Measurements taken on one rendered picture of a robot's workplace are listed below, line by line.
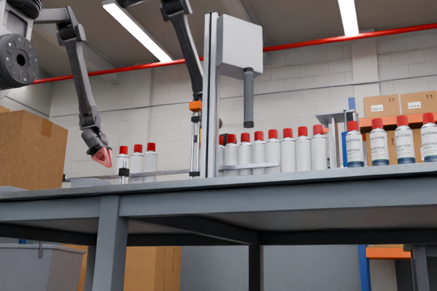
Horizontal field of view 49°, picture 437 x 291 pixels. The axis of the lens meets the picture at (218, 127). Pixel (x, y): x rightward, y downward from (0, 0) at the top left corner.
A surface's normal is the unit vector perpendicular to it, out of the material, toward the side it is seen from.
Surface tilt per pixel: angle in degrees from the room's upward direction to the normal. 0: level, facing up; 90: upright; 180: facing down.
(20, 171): 90
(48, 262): 94
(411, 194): 90
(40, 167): 90
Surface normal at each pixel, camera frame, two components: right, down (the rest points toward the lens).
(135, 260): -0.22, -0.29
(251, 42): 0.52, -0.25
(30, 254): -0.01, -0.24
